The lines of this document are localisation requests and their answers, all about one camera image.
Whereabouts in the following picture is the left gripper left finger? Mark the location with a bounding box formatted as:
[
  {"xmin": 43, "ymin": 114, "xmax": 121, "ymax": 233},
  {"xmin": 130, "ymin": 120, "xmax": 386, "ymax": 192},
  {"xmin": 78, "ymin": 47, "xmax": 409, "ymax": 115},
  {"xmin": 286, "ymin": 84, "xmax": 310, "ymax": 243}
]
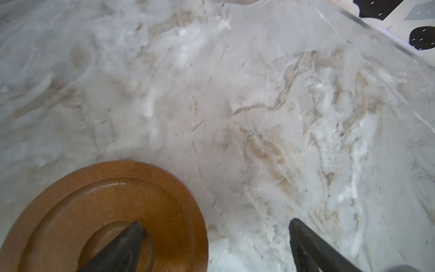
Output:
[{"xmin": 78, "ymin": 221, "xmax": 145, "ymax": 272}]

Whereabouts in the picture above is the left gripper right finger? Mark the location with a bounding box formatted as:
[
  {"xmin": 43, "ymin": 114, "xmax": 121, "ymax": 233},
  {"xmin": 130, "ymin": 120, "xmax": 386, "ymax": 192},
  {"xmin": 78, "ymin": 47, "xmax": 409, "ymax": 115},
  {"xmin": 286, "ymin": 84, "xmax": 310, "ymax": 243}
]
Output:
[{"xmin": 289, "ymin": 218, "xmax": 360, "ymax": 272}]

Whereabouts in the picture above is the brown wooden coaster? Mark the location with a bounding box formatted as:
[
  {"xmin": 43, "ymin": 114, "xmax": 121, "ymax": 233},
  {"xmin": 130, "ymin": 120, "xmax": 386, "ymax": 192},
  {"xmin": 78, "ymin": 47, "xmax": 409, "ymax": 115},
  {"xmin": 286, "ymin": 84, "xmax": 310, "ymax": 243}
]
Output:
[{"xmin": 1, "ymin": 160, "xmax": 208, "ymax": 272}]

